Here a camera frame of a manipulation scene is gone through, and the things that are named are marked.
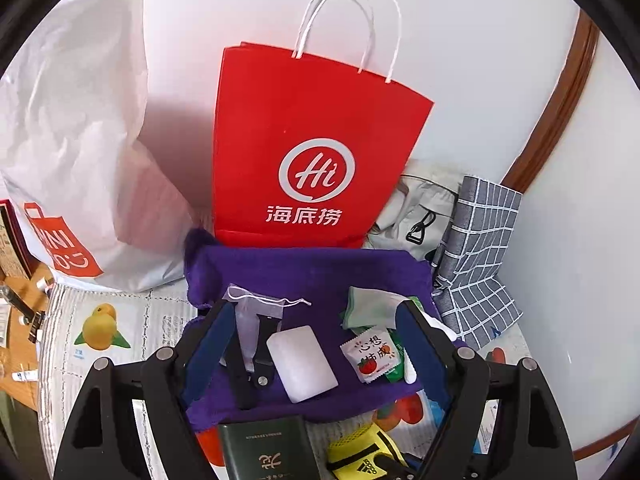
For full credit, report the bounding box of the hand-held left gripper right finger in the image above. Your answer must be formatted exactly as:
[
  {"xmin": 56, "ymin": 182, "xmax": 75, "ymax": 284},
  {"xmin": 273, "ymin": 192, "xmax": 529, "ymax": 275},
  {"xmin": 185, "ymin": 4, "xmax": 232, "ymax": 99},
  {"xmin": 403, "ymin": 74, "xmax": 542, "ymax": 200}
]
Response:
[{"xmin": 395, "ymin": 297, "xmax": 573, "ymax": 480}]

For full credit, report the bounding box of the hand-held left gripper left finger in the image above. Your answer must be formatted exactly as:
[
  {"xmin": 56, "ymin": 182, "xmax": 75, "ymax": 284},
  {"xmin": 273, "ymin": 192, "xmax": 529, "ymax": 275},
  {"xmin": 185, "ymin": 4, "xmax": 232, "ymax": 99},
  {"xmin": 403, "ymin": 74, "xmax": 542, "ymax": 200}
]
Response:
[{"xmin": 50, "ymin": 300, "xmax": 238, "ymax": 480}]

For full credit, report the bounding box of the green snack packet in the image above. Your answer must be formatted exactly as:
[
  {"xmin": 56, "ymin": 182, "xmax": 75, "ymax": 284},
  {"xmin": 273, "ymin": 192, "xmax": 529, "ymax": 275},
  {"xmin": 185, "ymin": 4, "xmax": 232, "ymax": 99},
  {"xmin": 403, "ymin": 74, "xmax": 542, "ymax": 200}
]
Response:
[{"xmin": 382, "ymin": 332, "xmax": 418, "ymax": 385}]

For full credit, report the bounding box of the white rectangular soap bar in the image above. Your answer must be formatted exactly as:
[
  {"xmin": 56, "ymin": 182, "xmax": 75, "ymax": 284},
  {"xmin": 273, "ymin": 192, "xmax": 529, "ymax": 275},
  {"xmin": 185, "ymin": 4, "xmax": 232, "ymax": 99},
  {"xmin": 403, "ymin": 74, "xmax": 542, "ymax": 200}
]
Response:
[{"xmin": 266, "ymin": 325, "xmax": 340, "ymax": 403}]

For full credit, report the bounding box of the persimmon print small packet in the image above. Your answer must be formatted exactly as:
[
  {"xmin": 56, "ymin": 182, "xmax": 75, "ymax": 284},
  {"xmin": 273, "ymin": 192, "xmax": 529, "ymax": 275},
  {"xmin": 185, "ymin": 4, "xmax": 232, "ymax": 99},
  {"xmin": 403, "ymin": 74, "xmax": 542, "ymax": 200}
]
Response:
[{"xmin": 340, "ymin": 327, "xmax": 398, "ymax": 385}]

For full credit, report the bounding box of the black folding tool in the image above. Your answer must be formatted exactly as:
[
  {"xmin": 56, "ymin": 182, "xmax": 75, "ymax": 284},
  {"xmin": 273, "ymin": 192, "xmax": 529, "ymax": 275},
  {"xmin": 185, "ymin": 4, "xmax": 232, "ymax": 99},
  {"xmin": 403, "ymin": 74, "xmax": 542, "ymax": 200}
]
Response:
[{"xmin": 220, "ymin": 310, "xmax": 278, "ymax": 411}]

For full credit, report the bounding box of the light green cloth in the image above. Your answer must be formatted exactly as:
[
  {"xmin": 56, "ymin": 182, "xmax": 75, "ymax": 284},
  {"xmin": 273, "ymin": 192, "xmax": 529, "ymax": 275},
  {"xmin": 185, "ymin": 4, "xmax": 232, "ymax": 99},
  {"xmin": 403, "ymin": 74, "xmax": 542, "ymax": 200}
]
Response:
[{"xmin": 341, "ymin": 286, "xmax": 411, "ymax": 332}]

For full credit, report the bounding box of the fruit print table cover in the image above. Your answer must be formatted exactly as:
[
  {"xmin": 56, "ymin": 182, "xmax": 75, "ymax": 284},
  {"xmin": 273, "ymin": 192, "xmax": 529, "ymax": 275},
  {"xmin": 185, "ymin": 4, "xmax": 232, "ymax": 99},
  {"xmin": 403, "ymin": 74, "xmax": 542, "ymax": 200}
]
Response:
[{"xmin": 37, "ymin": 280, "xmax": 531, "ymax": 480}]

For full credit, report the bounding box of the grey checked cloth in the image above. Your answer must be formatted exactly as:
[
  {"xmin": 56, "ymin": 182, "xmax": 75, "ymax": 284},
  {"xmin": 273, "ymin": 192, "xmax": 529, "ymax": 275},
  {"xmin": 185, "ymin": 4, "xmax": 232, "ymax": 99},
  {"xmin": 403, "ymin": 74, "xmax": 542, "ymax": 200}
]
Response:
[{"xmin": 429, "ymin": 175, "xmax": 523, "ymax": 351}]

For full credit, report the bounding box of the dark green booklet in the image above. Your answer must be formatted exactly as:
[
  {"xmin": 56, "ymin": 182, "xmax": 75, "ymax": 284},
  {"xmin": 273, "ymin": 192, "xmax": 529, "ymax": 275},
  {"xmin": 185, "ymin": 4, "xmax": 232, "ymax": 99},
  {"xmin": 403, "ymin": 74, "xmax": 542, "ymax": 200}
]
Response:
[{"xmin": 217, "ymin": 415, "xmax": 321, "ymax": 480}]

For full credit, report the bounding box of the purple towel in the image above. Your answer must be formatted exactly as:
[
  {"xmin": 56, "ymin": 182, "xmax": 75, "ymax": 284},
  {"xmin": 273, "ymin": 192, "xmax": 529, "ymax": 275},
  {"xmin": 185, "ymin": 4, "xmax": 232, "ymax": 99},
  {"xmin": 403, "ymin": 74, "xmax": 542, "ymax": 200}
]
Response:
[{"xmin": 184, "ymin": 227, "xmax": 453, "ymax": 433}]

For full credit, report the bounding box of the yellow black glove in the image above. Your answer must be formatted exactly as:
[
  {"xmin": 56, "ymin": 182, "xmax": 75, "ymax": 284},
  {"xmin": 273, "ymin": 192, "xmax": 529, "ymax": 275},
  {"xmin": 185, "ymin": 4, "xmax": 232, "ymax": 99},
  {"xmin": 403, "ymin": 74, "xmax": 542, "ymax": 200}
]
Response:
[{"xmin": 326, "ymin": 422, "xmax": 416, "ymax": 480}]

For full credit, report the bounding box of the beige fabric bag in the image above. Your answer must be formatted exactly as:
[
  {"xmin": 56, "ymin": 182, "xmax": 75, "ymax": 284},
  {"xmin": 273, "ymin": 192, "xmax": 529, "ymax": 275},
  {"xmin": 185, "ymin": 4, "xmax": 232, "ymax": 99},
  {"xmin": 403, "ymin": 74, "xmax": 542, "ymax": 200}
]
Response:
[{"xmin": 362, "ymin": 159, "xmax": 463, "ymax": 263}]

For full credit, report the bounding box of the black metal tool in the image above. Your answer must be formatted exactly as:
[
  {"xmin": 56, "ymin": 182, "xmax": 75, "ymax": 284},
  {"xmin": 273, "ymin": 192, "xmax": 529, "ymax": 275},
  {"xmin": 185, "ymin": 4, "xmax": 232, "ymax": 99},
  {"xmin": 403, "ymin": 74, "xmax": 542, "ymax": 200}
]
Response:
[{"xmin": 0, "ymin": 284, "xmax": 47, "ymax": 343}]

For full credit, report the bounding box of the wooden furniture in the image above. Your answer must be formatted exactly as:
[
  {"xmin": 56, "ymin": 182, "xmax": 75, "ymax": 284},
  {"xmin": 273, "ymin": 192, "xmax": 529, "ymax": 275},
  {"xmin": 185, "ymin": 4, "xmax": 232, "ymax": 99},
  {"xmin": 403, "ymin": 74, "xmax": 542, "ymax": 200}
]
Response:
[{"xmin": 0, "ymin": 260, "xmax": 56, "ymax": 396}]

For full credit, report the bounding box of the red paper bag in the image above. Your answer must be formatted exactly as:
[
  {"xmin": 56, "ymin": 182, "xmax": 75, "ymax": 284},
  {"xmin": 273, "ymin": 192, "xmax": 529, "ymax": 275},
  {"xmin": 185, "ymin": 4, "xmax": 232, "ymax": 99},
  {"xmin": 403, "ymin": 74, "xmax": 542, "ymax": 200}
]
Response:
[{"xmin": 212, "ymin": 0, "xmax": 435, "ymax": 251}]

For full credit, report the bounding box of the white plastic shopping bag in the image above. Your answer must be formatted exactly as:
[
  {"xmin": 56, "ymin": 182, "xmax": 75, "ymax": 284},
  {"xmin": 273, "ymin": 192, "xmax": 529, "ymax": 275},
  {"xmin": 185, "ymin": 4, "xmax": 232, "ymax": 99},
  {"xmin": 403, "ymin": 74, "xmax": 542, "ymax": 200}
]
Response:
[{"xmin": 0, "ymin": 0, "xmax": 196, "ymax": 293}]

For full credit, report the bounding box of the translucent drawstring pouch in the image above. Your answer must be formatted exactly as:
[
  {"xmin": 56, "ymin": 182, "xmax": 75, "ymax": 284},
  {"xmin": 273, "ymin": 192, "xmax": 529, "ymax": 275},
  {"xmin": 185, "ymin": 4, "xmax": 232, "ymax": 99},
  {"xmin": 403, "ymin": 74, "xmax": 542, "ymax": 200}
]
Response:
[{"xmin": 222, "ymin": 284, "xmax": 313, "ymax": 371}]

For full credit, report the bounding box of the brown wooden frame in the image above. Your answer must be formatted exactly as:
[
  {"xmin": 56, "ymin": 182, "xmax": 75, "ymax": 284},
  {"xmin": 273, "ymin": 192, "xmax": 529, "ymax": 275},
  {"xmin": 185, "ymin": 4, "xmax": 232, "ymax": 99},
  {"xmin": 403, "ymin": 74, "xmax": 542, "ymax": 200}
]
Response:
[{"xmin": 500, "ymin": 7, "xmax": 601, "ymax": 196}]

